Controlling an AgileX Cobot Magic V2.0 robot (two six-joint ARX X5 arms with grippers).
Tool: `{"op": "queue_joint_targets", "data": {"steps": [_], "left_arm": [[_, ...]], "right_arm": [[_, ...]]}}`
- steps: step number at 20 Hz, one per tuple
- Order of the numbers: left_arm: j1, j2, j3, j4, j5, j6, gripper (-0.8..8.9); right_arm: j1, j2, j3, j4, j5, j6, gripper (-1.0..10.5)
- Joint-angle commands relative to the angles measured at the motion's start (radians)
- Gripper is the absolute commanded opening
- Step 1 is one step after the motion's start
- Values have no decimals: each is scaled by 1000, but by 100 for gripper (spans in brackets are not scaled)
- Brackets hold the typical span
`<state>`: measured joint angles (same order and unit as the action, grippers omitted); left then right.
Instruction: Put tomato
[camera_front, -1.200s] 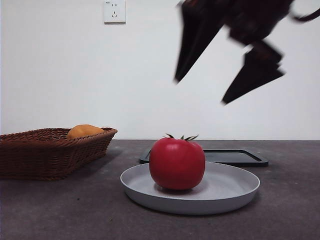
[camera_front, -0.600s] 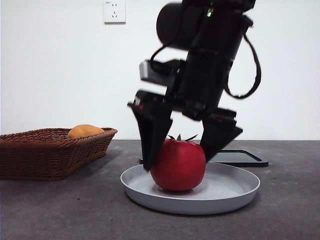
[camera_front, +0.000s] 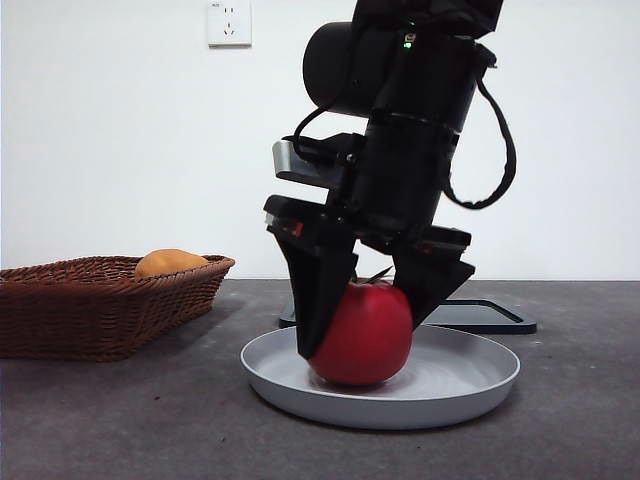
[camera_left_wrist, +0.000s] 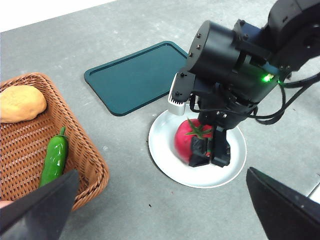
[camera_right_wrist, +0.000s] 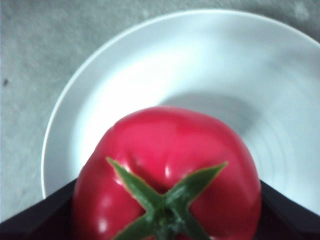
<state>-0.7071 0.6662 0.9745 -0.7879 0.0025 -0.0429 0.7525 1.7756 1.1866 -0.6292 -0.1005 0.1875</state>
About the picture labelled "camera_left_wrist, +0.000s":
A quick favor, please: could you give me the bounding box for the brown wicker basket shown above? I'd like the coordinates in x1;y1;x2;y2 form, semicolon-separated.
0;72;111;212

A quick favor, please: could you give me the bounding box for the dark green rectangular tray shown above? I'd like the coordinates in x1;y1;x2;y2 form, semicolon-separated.
83;40;190;117

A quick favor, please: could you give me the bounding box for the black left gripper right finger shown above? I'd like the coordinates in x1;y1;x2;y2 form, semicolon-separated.
246;166;320;240

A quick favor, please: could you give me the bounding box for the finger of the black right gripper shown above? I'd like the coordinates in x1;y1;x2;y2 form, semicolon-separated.
188;137;213;168
211;125;231;169

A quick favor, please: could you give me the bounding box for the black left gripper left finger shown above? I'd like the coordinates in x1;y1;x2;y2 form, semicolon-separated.
0;169;80;240

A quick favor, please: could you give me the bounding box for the black cable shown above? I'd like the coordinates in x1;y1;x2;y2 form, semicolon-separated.
281;72;320;88
252;83;288;125

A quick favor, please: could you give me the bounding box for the yellow-orange potato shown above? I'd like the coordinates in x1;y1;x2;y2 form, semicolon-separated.
0;84;48;124

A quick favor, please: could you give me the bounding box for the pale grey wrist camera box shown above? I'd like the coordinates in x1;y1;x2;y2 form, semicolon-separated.
167;72;197;116

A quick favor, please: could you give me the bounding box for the green chili pepper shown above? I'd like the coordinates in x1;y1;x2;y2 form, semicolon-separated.
38;126;69;189

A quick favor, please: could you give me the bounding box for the red tomato with green stem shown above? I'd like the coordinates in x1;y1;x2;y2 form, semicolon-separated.
174;118;215;165

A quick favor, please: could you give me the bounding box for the white round plate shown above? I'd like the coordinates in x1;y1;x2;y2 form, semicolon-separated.
148;108;247;189

